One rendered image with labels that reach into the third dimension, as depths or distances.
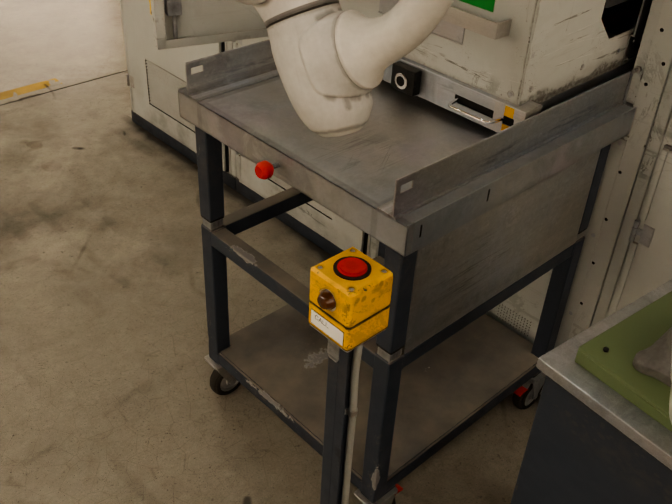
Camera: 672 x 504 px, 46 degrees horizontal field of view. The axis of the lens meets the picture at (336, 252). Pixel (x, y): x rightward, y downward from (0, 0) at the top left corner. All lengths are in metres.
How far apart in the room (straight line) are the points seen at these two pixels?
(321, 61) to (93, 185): 2.06
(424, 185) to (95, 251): 1.58
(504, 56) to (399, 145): 0.24
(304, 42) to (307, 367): 1.07
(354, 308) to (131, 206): 1.92
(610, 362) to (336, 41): 0.57
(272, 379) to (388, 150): 0.71
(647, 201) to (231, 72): 0.89
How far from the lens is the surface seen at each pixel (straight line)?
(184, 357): 2.23
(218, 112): 1.54
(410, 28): 0.98
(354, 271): 1.03
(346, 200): 1.31
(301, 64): 1.03
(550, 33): 1.47
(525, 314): 2.11
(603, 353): 1.18
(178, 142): 3.15
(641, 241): 1.81
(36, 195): 2.99
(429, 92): 1.57
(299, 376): 1.92
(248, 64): 1.68
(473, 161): 1.35
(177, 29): 1.88
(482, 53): 1.49
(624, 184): 1.81
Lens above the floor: 1.52
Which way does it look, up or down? 36 degrees down
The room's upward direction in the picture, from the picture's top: 3 degrees clockwise
